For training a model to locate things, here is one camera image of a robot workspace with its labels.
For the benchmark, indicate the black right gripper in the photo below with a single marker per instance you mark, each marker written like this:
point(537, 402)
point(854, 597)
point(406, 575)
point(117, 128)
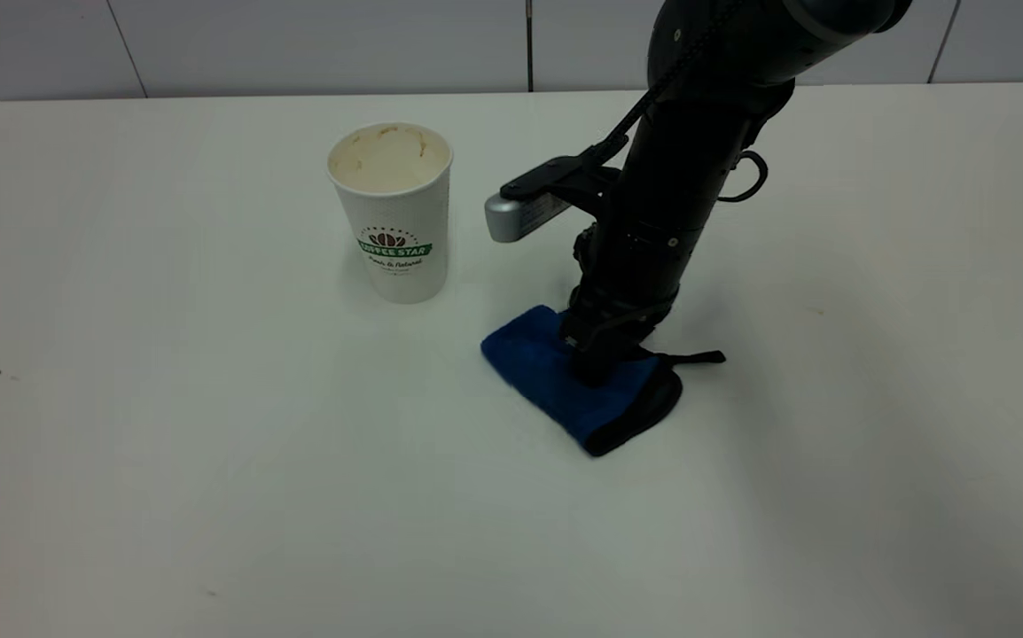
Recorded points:
point(627, 283)

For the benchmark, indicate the white paper coffee cup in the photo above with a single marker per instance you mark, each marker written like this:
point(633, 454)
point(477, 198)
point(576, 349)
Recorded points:
point(396, 221)

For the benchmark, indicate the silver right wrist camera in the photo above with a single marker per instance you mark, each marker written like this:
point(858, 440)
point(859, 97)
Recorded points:
point(520, 213)

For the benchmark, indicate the blue microfiber cloth black trim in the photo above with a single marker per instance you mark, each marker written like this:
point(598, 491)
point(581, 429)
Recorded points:
point(547, 372)

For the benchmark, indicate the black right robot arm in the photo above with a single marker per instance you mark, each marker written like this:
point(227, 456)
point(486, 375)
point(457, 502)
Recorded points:
point(698, 106)

